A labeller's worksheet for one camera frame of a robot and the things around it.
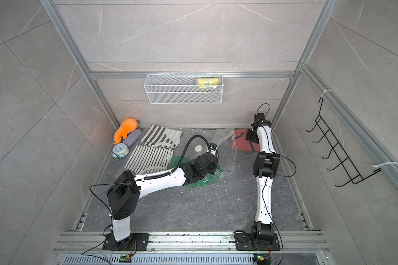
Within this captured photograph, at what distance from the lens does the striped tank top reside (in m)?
1.12

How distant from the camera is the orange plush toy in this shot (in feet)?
3.67

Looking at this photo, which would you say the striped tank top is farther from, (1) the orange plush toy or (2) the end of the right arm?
(2) the end of the right arm

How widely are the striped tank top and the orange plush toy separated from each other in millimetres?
108
